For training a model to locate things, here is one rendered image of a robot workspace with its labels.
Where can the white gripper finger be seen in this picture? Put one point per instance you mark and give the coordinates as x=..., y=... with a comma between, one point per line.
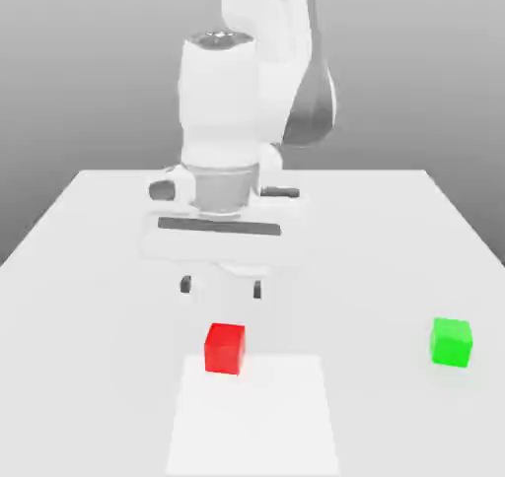
x=185, y=284
x=257, y=288

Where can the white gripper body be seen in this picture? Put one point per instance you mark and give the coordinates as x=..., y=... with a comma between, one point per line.
x=221, y=244

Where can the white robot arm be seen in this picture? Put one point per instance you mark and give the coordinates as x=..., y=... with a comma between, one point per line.
x=221, y=102

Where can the small red cube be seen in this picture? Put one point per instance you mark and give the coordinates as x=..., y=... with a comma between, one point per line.
x=224, y=349

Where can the small green cube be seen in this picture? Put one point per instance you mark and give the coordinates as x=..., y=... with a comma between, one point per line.
x=451, y=343

